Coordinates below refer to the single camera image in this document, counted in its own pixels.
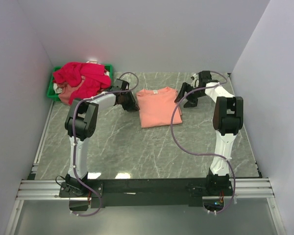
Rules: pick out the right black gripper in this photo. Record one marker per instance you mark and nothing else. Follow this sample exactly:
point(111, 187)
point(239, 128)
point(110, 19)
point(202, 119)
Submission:
point(185, 88)

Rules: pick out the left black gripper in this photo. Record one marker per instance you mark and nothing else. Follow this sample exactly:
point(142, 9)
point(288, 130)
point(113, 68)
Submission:
point(133, 106)

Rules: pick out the salmon pink t shirt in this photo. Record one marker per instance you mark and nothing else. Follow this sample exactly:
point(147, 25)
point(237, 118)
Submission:
point(156, 107)

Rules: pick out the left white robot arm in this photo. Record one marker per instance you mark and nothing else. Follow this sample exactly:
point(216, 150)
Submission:
point(81, 122)

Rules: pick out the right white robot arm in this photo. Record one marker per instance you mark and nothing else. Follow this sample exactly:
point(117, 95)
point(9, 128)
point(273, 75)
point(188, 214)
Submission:
point(228, 116)

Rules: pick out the magenta red t shirt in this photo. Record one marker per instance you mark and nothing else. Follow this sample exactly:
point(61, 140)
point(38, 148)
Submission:
point(85, 80)

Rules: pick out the dusty pink garment in bin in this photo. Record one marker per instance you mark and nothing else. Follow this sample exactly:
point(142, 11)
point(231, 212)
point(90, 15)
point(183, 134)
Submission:
point(66, 92)

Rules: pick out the white garment in bin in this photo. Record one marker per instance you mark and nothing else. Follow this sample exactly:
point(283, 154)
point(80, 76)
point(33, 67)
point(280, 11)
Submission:
point(57, 89)

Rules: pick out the green plastic bin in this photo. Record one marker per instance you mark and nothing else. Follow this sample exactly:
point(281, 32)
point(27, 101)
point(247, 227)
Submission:
point(51, 91)

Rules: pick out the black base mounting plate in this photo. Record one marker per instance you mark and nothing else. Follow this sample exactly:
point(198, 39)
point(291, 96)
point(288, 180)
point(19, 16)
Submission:
point(113, 200)

